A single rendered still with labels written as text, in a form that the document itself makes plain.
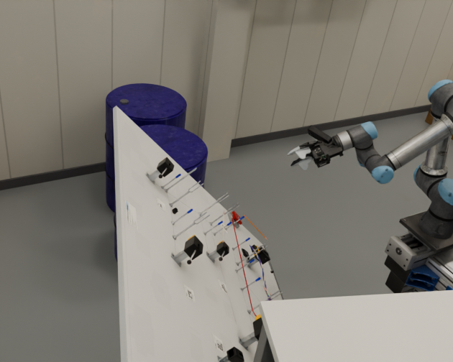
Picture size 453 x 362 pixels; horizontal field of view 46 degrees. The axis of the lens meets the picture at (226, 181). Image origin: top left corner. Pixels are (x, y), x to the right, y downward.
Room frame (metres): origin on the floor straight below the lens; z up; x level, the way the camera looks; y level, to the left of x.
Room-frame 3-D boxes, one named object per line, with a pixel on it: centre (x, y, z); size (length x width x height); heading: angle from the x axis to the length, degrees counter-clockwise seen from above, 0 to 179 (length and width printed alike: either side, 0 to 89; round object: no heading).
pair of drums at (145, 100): (3.02, 0.52, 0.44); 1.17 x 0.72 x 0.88; 34
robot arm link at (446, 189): (1.93, -0.96, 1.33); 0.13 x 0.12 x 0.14; 18
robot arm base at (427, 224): (1.93, -0.96, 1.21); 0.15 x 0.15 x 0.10
